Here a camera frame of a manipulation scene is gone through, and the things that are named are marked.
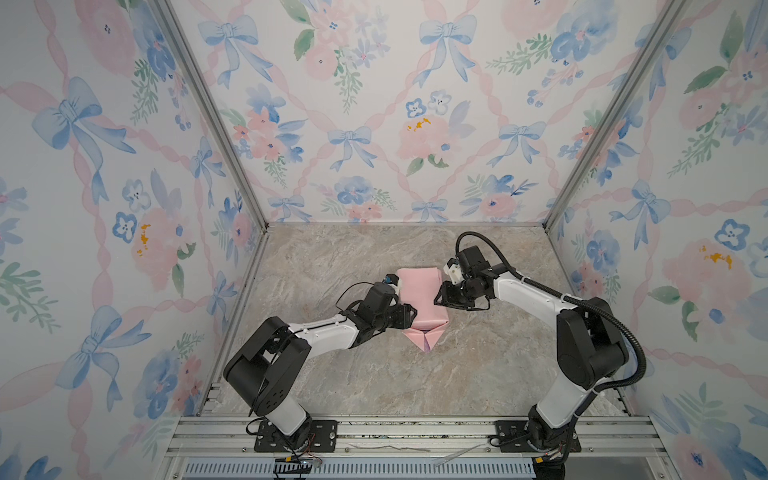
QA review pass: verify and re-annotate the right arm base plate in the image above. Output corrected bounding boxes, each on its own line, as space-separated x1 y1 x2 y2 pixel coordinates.
488 420 582 455

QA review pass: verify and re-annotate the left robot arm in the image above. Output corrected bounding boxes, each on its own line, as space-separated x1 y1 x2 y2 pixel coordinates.
223 281 418 451

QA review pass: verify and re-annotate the aluminium front rail frame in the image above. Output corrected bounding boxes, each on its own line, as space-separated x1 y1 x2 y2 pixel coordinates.
155 416 681 479

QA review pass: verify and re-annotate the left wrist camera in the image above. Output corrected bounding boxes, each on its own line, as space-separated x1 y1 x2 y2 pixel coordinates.
382 274 401 296

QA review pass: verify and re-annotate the white slotted cable duct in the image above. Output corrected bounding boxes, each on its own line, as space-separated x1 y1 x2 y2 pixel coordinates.
180 457 537 479

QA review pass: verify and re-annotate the left aluminium corner post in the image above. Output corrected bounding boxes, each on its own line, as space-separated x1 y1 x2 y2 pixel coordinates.
148 0 268 234

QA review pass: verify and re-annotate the right aluminium corner post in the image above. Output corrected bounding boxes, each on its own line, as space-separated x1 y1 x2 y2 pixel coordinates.
542 0 690 234

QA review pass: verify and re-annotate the purple wrapping paper sheet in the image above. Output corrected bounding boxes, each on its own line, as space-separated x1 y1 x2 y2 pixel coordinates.
396 267 449 352

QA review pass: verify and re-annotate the aluminium corner post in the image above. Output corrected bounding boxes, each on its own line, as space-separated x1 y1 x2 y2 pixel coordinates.
148 0 268 234
542 0 690 234

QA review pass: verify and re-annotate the black corrugated cable conduit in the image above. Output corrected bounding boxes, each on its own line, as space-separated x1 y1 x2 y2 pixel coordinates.
454 230 648 394

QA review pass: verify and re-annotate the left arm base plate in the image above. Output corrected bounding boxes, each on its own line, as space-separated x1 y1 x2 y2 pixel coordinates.
254 418 338 455

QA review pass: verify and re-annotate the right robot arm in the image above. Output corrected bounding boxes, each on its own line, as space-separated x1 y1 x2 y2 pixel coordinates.
435 264 630 453

